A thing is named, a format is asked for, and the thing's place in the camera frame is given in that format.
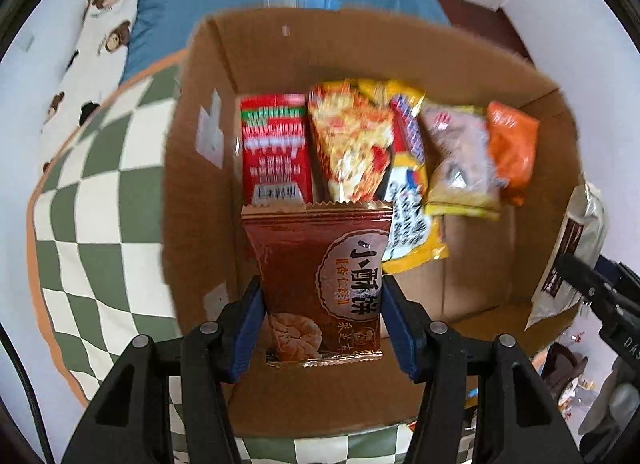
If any orange snack packet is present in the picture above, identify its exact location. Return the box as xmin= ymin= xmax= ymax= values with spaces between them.
xmin=486 ymin=101 xmax=539 ymax=207

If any clear yellow pastry packet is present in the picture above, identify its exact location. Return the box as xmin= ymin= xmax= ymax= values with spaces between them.
xmin=420 ymin=101 xmax=501 ymax=220

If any green white checkered mat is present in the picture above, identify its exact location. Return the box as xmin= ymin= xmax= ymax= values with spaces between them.
xmin=27 ymin=51 xmax=416 ymax=463

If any wall outlet left wall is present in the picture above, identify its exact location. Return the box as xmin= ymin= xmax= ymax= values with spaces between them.
xmin=16 ymin=34 xmax=35 ymax=52

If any white bear print pillow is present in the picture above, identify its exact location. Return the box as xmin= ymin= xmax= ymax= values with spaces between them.
xmin=37 ymin=0 xmax=139 ymax=169

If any yellow instant noodle packet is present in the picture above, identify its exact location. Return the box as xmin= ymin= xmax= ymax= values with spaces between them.
xmin=307 ymin=79 xmax=449 ymax=274

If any black cable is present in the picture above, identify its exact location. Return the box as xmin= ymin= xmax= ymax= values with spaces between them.
xmin=0 ymin=323 xmax=57 ymax=464

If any red green spicy strip packet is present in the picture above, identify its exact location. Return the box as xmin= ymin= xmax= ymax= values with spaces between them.
xmin=240 ymin=93 xmax=312 ymax=205

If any white snack packet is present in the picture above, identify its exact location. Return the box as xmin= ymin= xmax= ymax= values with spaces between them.
xmin=525 ymin=180 xmax=608 ymax=329

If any brown crisp cake packet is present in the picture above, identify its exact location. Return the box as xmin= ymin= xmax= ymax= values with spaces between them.
xmin=241 ymin=202 xmax=393 ymax=366

